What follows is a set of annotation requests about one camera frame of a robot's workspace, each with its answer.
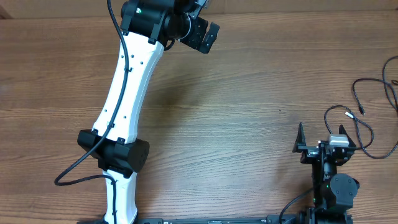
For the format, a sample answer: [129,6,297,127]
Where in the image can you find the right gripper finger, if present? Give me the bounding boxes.
[292,122,307,152]
[339,124,357,148]

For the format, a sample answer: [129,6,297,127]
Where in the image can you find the thin black cable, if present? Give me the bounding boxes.
[323,105,398,160]

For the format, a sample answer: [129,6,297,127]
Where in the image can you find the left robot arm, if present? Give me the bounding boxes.
[77,0,220,223]

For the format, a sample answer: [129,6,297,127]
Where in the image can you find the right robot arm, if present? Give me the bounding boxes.
[292,123,360,224]

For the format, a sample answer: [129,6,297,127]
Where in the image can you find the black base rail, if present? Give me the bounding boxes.
[133,214,353,224]

